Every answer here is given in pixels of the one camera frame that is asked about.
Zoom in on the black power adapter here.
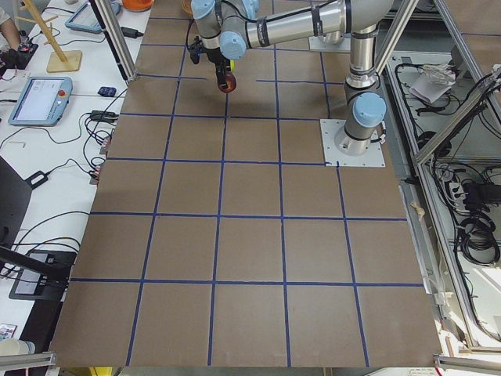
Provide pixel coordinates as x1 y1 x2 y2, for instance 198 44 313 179
121 27 144 39

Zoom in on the blue teach pendant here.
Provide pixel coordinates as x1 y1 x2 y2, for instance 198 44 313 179
8 77 73 127
65 2 102 34

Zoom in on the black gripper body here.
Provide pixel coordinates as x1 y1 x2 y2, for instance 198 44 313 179
205 48 228 66

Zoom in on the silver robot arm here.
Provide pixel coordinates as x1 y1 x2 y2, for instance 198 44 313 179
186 1 392 156

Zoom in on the small blue device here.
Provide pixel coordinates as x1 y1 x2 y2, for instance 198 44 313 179
98 86 117 97

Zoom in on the wooden stand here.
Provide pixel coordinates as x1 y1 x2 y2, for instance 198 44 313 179
20 0 83 74

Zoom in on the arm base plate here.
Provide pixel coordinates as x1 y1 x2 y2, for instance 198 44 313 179
308 33 351 53
319 119 386 168

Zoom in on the far blue teach pendant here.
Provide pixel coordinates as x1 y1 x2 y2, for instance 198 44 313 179
65 2 102 34

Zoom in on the aluminium frame post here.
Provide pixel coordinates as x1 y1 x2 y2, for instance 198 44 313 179
90 0 137 82

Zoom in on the dark red apple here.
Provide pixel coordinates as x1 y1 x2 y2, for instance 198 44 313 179
218 72 236 93

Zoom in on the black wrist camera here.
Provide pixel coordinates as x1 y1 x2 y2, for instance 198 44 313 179
187 36 204 65

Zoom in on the near blue teach pendant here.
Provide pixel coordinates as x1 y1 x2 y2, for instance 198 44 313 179
8 77 73 127

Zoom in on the orange bucket with lid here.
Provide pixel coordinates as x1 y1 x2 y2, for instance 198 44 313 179
122 0 153 12

